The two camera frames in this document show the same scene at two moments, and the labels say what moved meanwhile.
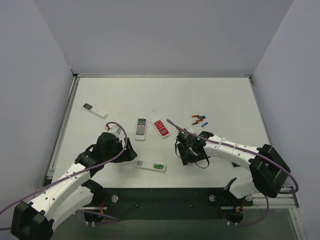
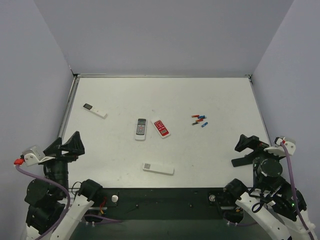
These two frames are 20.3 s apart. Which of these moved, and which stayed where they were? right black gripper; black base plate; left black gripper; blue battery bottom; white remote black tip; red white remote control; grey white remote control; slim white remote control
Moved: right black gripper; slim white remote control; left black gripper
Stayed: black base plate; blue battery bottom; white remote black tip; grey white remote control; red white remote control
